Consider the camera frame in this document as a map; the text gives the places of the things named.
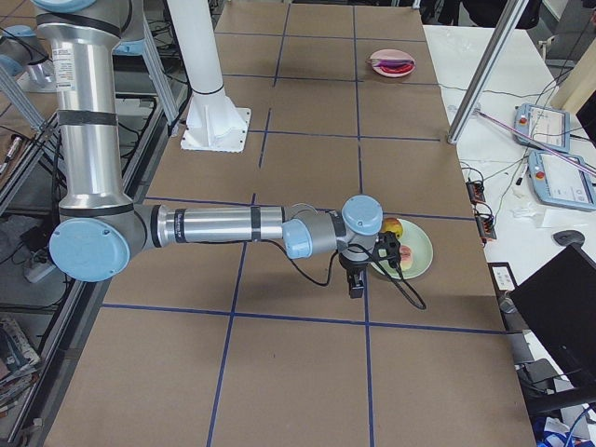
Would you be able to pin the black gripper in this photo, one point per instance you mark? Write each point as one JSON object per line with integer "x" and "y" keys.
{"x": 353, "y": 266}

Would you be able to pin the pale peach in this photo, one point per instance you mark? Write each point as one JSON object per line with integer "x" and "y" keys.
{"x": 406, "y": 258}

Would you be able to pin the red yellow apple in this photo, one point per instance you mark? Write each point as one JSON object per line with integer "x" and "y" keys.
{"x": 392, "y": 225}

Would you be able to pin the red chili pepper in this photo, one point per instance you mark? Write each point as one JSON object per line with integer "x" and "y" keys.
{"x": 395, "y": 71}

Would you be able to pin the purple eggplant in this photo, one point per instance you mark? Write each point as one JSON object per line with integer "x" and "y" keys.
{"x": 390, "y": 62}

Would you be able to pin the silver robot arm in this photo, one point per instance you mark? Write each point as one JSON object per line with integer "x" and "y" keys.
{"x": 101, "y": 228}

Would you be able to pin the light green plate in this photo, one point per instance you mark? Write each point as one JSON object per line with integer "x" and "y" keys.
{"x": 416, "y": 238}

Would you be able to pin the lower orange circuit board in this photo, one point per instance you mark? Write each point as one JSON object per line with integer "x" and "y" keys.
{"x": 485, "y": 225}

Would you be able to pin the orange circuit board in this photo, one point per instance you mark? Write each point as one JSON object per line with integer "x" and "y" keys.
{"x": 485, "y": 225}
{"x": 475, "y": 190}

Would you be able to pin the upper orange circuit board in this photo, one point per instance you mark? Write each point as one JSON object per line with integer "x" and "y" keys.
{"x": 475, "y": 190}

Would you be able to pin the white label card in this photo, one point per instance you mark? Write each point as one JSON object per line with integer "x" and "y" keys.
{"x": 502, "y": 277}

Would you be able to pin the black monitor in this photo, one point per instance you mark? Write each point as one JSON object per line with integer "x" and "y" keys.
{"x": 557, "y": 303}

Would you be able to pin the black computer mouse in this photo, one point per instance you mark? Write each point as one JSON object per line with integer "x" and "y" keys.
{"x": 568, "y": 237}

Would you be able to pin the pink plate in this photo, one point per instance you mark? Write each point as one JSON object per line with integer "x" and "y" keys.
{"x": 392, "y": 54}

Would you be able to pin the lower teach pendant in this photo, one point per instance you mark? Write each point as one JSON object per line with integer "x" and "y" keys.
{"x": 556, "y": 182}

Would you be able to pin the teach pendant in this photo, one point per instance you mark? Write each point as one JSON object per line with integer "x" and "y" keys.
{"x": 556, "y": 182}
{"x": 543, "y": 124}

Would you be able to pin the upper teach pendant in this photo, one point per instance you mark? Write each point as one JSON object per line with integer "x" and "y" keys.
{"x": 543, "y": 124}

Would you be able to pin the stack of magazines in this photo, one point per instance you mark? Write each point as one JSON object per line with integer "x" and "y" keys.
{"x": 19, "y": 363}

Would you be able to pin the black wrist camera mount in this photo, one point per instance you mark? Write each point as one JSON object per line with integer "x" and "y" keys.
{"x": 387, "y": 248}

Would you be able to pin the aluminium frame post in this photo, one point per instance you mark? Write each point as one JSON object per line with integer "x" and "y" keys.
{"x": 515, "y": 13}

